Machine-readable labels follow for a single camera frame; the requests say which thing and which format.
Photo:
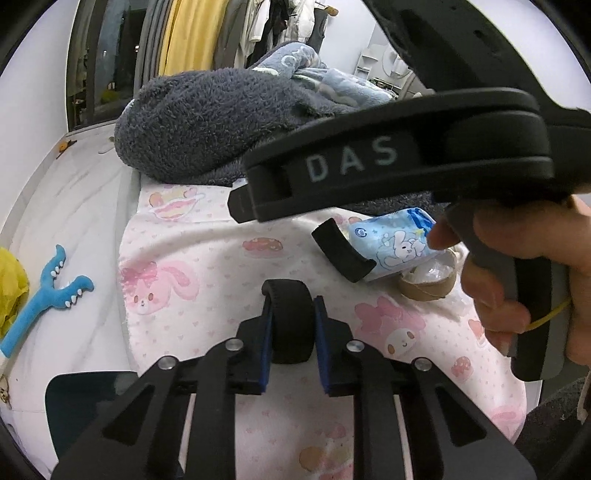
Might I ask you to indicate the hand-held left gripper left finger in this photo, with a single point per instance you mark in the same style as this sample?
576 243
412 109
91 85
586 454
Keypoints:
266 350

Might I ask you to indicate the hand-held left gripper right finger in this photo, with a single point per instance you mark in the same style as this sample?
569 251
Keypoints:
321 355

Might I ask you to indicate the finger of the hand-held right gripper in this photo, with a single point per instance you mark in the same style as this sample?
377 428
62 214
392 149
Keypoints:
341 251

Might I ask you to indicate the black rubber wheel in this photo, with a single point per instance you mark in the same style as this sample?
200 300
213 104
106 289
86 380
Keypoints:
291 323

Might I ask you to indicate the light blue tissue packet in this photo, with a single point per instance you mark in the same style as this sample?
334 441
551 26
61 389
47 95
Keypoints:
392 244

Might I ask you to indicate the cardboard tape roll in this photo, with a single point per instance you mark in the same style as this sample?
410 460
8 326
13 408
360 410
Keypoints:
425 290

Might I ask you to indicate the person's right hand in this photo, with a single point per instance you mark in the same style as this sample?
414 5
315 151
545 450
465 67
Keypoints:
531 230

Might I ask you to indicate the white shelf unit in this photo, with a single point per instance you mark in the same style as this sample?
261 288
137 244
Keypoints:
383 69

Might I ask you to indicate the pink printed blanket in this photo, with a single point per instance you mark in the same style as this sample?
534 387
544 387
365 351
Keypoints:
207 240

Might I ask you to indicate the blue printed blanket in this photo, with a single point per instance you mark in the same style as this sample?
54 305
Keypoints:
341 85

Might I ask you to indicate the dark teal tablet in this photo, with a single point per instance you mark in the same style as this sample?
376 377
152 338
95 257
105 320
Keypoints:
78 406

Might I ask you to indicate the dark grey fleece blanket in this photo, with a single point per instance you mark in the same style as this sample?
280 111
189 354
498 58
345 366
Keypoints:
194 120

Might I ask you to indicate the row of hanging clothes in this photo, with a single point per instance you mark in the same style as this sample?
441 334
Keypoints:
286 23

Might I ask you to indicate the dark cloth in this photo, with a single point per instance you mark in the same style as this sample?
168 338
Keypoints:
558 429

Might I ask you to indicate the yellow plastic bag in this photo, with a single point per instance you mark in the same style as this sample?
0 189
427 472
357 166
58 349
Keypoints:
11 286

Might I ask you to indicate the yellow curtain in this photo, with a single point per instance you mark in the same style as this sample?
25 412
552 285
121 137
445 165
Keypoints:
189 37

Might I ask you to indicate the grey curtain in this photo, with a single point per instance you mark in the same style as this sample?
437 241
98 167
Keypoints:
154 41

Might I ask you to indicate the small orange item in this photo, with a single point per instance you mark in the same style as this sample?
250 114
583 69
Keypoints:
64 147

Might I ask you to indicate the dark window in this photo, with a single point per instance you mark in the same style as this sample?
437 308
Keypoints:
106 69

